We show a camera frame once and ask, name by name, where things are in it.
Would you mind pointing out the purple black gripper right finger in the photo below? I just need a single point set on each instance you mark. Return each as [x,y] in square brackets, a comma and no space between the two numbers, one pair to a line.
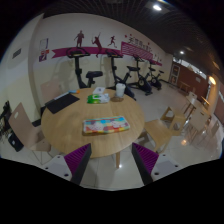
[145,160]

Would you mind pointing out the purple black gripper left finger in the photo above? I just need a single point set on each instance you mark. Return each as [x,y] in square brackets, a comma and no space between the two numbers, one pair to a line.
[77,162]

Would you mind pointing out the colourful folded towel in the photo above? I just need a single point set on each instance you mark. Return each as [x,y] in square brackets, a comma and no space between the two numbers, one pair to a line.
[105,125]

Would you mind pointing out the wooden chair left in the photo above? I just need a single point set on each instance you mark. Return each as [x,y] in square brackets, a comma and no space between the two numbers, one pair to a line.
[30,136]

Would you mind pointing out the black laptop sleeve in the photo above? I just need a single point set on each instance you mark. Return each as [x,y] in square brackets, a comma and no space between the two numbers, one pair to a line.
[61,103]

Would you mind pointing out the wooden dining table right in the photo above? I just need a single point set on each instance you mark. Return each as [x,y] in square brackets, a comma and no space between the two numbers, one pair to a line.
[198,117]

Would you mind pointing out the round woven coaster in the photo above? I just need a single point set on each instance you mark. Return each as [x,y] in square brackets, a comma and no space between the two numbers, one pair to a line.
[117,99]

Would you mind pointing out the green wet wipes pack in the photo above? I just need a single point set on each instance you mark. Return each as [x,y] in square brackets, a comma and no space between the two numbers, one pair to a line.
[98,98]

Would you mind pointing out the blue orange pen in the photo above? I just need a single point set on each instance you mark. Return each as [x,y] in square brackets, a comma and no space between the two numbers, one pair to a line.
[74,91]

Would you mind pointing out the white paper sheet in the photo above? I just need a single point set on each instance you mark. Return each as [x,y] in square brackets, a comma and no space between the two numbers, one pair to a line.
[99,90]

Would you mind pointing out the wooden chair behind table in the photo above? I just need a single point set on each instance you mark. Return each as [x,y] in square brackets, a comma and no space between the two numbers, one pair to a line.
[50,90]

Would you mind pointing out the white paper roll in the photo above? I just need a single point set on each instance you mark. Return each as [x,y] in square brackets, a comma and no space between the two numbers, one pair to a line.
[120,89]

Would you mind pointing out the wooden chair far right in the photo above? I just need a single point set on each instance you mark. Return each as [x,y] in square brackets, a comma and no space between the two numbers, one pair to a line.
[191,98]

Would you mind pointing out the black exercise bike far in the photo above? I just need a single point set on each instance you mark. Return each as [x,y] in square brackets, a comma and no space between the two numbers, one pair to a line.
[154,79]

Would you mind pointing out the black exercise bike left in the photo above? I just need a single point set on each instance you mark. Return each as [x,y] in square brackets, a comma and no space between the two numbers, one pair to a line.
[91,75]

